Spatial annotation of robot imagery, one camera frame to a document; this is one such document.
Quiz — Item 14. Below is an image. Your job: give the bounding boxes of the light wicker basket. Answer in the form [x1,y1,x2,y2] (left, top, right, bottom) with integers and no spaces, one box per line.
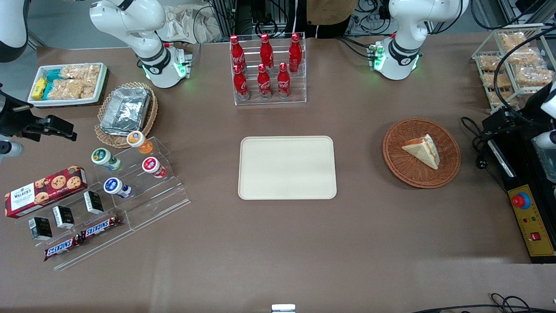
[94,82,159,149]

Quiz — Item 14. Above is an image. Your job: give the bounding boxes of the clear acrylic bottle rack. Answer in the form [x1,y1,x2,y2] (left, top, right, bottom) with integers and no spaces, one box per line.
[229,32,307,106]

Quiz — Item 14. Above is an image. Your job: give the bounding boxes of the triangular sandwich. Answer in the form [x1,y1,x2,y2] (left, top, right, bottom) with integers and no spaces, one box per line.
[401,134,440,170]

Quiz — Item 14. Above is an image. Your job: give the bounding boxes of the yellow snack packet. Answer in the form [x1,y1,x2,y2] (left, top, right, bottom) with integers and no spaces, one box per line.
[32,77,48,100]

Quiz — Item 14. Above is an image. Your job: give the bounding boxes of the red lid yogurt cup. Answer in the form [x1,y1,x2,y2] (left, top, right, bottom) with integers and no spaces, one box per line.
[142,157,168,179]

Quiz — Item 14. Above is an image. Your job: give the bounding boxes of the right wrist white cylinder mount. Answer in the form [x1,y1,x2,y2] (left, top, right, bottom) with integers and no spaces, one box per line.
[0,141,23,158]

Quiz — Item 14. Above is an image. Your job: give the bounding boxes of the clear bag of fried snacks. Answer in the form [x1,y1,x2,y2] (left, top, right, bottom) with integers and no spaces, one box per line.
[515,67,555,88]
[489,90,520,109]
[497,33,533,53]
[506,48,546,68]
[482,72,513,90]
[478,54,505,73]

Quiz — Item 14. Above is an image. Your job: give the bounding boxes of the red cola bottle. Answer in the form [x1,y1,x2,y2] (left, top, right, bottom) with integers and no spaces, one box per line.
[257,64,272,100]
[260,33,275,70]
[277,62,291,99]
[289,33,303,73]
[233,64,251,101]
[229,35,247,73]

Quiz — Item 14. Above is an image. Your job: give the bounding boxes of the thin black cable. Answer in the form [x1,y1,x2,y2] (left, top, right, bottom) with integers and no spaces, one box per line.
[410,293,556,313]

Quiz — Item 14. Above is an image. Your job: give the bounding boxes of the person in brown jacket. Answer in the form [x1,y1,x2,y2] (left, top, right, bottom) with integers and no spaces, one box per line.
[295,0,359,39]

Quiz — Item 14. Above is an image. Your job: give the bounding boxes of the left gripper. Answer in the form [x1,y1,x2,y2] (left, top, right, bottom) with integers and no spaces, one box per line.
[482,82,556,132]

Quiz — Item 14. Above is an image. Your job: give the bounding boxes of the stack of foil containers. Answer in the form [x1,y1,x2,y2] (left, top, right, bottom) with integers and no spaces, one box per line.
[100,87,152,134]

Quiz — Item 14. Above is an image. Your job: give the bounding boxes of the black control box yellow panel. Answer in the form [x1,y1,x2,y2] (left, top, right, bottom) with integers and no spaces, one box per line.
[486,122,556,264]

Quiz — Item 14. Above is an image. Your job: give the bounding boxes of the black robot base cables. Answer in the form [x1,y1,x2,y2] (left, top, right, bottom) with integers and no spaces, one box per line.
[335,36,375,60]

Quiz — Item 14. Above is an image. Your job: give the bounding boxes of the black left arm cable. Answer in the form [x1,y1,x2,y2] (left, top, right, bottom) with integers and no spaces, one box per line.
[494,26,556,115]

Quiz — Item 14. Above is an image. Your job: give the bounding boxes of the red emergency stop button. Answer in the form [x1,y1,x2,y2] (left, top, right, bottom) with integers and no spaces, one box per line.
[511,192,532,210]

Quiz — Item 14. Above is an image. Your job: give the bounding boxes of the crumpled beige cloth bag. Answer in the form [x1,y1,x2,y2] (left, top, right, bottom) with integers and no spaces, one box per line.
[156,4,223,44]

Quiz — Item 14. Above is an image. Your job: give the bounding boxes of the black power cable with plug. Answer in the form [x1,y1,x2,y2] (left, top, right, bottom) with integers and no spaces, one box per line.
[460,117,510,193]

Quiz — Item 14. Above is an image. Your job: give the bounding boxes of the brown wicker basket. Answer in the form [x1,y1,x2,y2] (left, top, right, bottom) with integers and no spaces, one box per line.
[382,118,461,189]

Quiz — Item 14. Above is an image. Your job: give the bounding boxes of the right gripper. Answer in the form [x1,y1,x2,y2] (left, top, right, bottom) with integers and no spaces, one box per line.
[0,85,78,142]

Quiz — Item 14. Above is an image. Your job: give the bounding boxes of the white rectangular snack tray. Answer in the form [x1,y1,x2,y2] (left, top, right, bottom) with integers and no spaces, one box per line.
[27,63,108,107]

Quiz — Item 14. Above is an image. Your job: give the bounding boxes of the blue lid yogurt cup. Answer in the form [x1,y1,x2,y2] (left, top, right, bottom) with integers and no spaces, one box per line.
[103,177,132,199]

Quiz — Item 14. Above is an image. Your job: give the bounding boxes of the beige plastic tray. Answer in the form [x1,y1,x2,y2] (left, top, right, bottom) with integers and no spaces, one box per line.
[238,136,338,200]

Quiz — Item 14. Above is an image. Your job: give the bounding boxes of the clear plastic container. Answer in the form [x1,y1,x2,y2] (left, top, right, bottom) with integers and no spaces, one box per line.
[532,143,556,183]

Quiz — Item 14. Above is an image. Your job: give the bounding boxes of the small black box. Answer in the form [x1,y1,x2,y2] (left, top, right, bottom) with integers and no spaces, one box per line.
[52,206,76,230]
[29,217,53,241]
[83,191,105,215]

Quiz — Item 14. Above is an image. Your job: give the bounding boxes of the red Walkers cookie box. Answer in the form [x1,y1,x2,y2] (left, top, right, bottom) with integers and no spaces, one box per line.
[4,165,88,219]

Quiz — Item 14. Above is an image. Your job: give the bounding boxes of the white wire rack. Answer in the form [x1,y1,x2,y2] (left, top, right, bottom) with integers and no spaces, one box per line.
[472,24,556,115]

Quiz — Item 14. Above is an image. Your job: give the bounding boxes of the green lid yogurt cup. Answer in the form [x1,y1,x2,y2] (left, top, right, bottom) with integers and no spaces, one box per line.
[91,148,122,171]

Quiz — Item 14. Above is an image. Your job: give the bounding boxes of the orange lid yogurt cup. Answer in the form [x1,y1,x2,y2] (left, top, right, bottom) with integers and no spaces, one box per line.
[127,131,154,155]

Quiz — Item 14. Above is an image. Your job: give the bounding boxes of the clear acrylic stepped candy stand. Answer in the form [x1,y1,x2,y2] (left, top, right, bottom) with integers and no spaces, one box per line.
[17,187,136,271]

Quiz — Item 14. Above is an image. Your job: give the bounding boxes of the clear bag of rice crackers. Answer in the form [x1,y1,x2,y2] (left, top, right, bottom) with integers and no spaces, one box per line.
[61,64,101,81]
[48,80,96,100]

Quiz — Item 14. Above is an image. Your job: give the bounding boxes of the clear acrylic stepped cup stand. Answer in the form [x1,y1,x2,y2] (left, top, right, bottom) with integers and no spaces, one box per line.
[93,136,192,231]

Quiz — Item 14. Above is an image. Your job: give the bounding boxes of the Snickers bar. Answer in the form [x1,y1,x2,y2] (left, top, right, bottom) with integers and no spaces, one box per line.
[80,215,123,240]
[43,235,86,262]

